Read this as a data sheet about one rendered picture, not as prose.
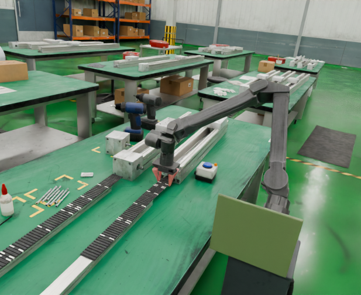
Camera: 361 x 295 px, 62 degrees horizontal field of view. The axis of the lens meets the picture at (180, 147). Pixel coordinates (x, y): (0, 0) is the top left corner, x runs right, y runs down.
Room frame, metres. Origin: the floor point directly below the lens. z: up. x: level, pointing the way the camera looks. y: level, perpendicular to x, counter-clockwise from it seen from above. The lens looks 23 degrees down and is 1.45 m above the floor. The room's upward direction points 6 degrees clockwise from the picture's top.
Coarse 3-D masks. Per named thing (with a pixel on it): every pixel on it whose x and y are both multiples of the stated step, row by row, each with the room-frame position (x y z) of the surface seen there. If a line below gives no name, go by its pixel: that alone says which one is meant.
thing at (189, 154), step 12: (228, 120) 1.90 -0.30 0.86; (204, 132) 1.67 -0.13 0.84; (216, 132) 1.65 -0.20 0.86; (192, 144) 1.49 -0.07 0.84; (204, 144) 1.45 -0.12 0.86; (180, 156) 1.34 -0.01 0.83; (192, 156) 1.28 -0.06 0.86; (204, 156) 1.47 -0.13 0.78; (180, 168) 1.16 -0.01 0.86; (192, 168) 1.30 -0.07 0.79; (180, 180) 1.16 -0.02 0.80
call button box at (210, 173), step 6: (204, 162) 1.28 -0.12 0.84; (198, 168) 1.22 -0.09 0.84; (204, 168) 1.22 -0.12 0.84; (210, 168) 1.22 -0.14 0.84; (216, 168) 1.25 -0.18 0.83; (198, 174) 1.21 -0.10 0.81; (204, 174) 1.20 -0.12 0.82; (210, 174) 1.19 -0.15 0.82; (204, 180) 1.20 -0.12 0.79; (210, 180) 1.19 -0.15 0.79
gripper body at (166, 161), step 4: (160, 152) 1.11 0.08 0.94; (160, 156) 1.11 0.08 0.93; (164, 156) 1.10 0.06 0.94; (168, 156) 1.10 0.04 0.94; (172, 156) 1.11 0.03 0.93; (156, 160) 1.14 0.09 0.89; (160, 160) 1.11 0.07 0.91; (164, 160) 1.10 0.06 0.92; (168, 160) 1.10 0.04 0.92; (172, 160) 1.11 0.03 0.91; (152, 164) 1.11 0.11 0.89; (156, 164) 1.10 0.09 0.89; (160, 164) 1.11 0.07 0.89; (164, 164) 1.10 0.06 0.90; (168, 164) 1.10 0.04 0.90; (172, 164) 1.11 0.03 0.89; (176, 164) 1.12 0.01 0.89; (168, 168) 1.09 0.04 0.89; (172, 168) 1.09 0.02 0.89; (176, 168) 1.10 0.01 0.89
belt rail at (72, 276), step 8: (152, 200) 0.98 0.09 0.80; (80, 256) 0.65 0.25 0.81; (72, 264) 0.62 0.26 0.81; (80, 264) 0.62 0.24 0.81; (88, 264) 0.63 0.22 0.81; (96, 264) 0.66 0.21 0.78; (64, 272) 0.59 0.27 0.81; (72, 272) 0.59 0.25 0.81; (80, 272) 0.60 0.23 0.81; (88, 272) 0.62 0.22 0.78; (56, 280) 0.56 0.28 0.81; (64, 280) 0.56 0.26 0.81; (72, 280) 0.57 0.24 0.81; (80, 280) 0.59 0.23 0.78; (48, 288) 0.54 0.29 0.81; (56, 288) 0.54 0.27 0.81; (64, 288) 0.54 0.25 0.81; (72, 288) 0.56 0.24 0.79
